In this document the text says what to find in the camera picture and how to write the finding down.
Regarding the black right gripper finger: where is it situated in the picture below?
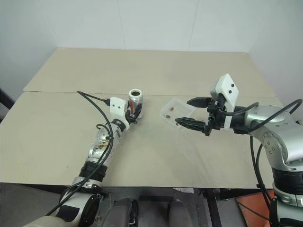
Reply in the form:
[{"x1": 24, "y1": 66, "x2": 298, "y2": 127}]
[
  {"x1": 175, "y1": 117, "x2": 213, "y2": 137},
  {"x1": 186, "y1": 96, "x2": 212, "y2": 109}
]

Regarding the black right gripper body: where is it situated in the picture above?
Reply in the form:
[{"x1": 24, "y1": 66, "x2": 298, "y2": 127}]
[{"x1": 207, "y1": 93, "x2": 228, "y2": 131}]

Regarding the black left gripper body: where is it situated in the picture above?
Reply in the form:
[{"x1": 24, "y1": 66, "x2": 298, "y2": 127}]
[{"x1": 125, "y1": 108, "x2": 140, "y2": 125}]

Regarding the silver can with red label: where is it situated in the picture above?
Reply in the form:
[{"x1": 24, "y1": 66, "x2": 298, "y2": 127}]
[{"x1": 128, "y1": 88, "x2": 145, "y2": 119}]

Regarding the clear plastic tray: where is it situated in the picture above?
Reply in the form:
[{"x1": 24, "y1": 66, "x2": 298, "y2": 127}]
[{"x1": 160, "y1": 97, "x2": 196, "y2": 130}]

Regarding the dark rounded shape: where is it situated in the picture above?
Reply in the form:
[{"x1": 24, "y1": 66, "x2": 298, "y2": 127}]
[
  {"x1": 106, "y1": 198, "x2": 139, "y2": 227},
  {"x1": 168, "y1": 200, "x2": 190, "y2": 227}
]

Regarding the orange floor mat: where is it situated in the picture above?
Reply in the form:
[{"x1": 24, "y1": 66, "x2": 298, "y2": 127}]
[{"x1": 235, "y1": 188, "x2": 279, "y2": 227}]

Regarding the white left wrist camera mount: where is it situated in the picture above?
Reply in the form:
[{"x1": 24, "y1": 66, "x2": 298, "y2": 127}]
[{"x1": 109, "y1": 96, "x2": 131, "y2": 131}]

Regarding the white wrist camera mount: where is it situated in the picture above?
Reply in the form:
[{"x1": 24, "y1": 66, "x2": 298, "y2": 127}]
[
  {"x1": 209, "y1": 73, "x2": 240, "y2": 130},
  {"x1": 109, "y1": 96, "x2": 131, "y2": 131}
]

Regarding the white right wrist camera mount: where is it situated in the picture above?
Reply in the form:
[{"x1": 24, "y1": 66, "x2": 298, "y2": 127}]
[{"x1": 209, "y1": 73, "x2": 240, "y2": 130}]

